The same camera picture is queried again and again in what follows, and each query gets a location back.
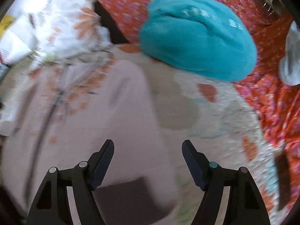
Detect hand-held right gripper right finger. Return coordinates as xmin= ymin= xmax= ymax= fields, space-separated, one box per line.
xmin=182 ymin=140 xmax=270 ymax=225

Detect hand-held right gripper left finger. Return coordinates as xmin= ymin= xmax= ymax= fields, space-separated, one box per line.
xmin=26 ymin=139 xmax=115 ymax=225

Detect pale pink knit garment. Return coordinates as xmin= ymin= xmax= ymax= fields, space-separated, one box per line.
xmin=0 ymin=58 xmax=181 ymax=225

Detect quilted patchwork blanket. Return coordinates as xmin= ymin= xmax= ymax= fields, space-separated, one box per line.
xmin=0 ymin=44 xmax=282 ymax=225

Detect red floral bedsheet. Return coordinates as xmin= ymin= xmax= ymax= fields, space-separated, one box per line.
xmin=97 ymin=0 xmax=300 ymax=214

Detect teal plush pillow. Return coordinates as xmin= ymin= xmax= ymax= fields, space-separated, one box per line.
xmin=138 ymin=0 xmax=258 ymax=82

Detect dark cloth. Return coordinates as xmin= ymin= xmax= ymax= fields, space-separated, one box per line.
xmin=94 ymin=0 xmax=132 ymax=45

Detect grey cloth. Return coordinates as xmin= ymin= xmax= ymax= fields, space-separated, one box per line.
xmin=279 ymin=21 xmax=300 ymax=86

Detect white floral pillow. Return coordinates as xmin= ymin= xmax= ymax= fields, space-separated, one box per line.
xmin=30 ymin=0 xmax=113 ymax=71

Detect white paper bag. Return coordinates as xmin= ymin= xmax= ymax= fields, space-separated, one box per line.
xmin=0 ymin=14 xmax=41 ymax=66

